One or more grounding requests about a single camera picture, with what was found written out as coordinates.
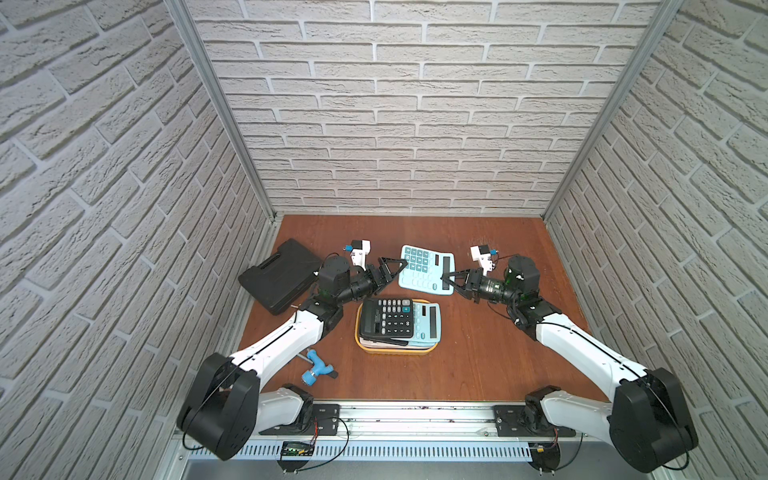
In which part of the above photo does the light blue calculator back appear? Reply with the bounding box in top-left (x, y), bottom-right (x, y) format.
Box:
top-left (398, 245), bottom-right (455, 296)

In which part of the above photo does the black calculator face up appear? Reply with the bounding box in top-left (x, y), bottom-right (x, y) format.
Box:
top-left (358, 298), bottom-right (415, 345)

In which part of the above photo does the small teal calculator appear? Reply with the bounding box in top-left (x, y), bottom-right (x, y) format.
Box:
top-left (409, 301), bottom-right (442, 349)

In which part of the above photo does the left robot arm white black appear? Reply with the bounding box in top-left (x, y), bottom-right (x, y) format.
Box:
top-left (176, 256), bottom-right (408, 460)

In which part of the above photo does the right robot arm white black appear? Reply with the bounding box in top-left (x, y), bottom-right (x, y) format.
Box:
top-left (442, 255), bottom-right (699, 473)

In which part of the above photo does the yellow plastic storage box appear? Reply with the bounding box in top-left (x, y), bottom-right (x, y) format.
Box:
top-left (356, 299), bottom-right (440, 356)

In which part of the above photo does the large black case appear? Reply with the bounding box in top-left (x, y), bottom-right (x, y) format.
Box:
top-left (238, 238), bottom-right (321, 315)

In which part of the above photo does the left controller board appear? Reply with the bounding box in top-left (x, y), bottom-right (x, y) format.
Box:
top-left (277, 441), bottom-right (315, 473)

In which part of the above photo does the right controller connector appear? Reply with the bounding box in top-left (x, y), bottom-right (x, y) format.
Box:
top-left (528, 442), bottom-right (561, 476)

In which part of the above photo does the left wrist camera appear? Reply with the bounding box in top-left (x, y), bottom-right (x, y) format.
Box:
top-left (344, 239), bottom-right (371, 270)

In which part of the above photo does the blue handled tool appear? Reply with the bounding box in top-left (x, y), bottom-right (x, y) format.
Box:
top-left (296, 349), bottom-right (339, 386)

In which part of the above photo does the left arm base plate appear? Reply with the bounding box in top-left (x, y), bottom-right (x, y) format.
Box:
top-left (280, 403), bottom-right (340, 437)

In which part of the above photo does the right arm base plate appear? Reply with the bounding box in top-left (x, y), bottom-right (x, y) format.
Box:
top-left (492, 404), bottom-right (556, 439)

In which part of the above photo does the aluminium front rail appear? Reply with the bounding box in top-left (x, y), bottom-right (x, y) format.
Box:
top-left (173, 399), bottom-right (655, 444)

